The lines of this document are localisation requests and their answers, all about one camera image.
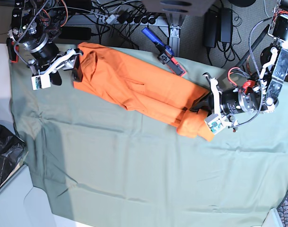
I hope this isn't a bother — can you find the aluminium frame post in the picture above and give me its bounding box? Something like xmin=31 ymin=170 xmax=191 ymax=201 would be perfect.
xmin=166 ymin=13 xmax=185 ymax=57

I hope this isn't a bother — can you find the orange T-shirt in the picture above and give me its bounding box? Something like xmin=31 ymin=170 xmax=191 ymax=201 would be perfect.
xmin=74 ymin=43 xmax=214 ymax=141

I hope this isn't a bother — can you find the black flat power brick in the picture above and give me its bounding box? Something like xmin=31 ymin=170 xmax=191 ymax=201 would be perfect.
xmin=58 ymin=26 xmax=92 ymax=41

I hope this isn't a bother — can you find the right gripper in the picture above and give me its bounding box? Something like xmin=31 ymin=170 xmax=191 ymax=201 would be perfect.
xmin=27 ymin=48 xmax=84 ymax=86

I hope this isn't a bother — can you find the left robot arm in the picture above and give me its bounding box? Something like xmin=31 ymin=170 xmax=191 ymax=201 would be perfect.
xmin=191 ymin=0 xmax=288 ymax=134

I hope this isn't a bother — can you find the black power adapter brick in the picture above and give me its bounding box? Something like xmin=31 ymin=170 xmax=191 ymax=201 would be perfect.
xmin=218 ymin=8 xmax=233 ymax=44

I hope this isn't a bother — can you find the green table cloth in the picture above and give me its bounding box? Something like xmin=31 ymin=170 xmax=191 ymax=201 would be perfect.
xmin=9 ymin=42 xmax=288 ymax=227

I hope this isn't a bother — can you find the white power strip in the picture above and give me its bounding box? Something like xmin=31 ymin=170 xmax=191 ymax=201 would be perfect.
xmin=93 ymin=13 xmax=168 ymax=26

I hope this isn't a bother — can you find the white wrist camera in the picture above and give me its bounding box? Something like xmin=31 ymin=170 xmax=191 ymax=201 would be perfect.
xmin=204 ymin=113 xmax=225 ymax=135
xmin=31 ymin=74 xmax=51 ymax=90

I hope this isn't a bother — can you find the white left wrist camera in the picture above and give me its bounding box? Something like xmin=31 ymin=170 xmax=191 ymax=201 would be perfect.
xmin=204 ymin=113 xmax=225 ymax=135

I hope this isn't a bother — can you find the black plastic bag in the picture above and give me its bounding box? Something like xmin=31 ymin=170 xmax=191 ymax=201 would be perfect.
xmin=0 ymin=125 xmax=26 ymax=188

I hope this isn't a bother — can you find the red black corner clamp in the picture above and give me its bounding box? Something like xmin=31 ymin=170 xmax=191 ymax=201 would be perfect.
xmin=6 ymin=38 xmax=19 ymax=63

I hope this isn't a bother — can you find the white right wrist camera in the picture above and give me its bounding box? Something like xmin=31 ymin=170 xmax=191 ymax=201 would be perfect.
xmin=31 ymin=74 xmax=51 ymax=90

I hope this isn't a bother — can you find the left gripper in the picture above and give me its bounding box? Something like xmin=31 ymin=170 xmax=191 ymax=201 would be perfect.
xmin=189 ymin=73 xmax=238 ymax=131

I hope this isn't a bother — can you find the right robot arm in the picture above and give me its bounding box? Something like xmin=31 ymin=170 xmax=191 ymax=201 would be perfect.
xmin=6 ymin=0 xmax=83 ymax=90

